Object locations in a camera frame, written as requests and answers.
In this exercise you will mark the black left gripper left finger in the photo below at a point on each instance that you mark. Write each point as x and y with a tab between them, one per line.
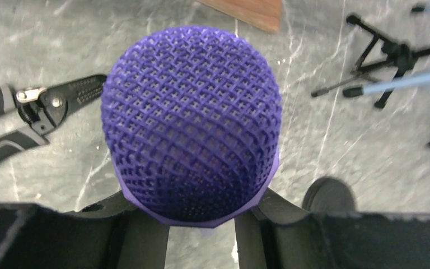
111	233

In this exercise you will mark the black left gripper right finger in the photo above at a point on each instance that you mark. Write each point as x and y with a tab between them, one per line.
278	234

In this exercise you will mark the black round-base mic stand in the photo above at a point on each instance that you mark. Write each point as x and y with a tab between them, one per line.
329	194

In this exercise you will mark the purple microphone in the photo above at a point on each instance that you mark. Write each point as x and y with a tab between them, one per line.
191	116

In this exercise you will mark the black tripod mic stand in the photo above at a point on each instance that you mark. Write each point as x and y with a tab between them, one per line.
385	63

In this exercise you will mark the light blue music stand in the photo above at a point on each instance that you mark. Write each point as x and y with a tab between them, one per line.
396	83

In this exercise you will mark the wooden board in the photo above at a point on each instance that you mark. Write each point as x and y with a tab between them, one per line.
262	14

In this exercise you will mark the black wire stripper pliers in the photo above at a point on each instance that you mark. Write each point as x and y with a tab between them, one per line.
43	109

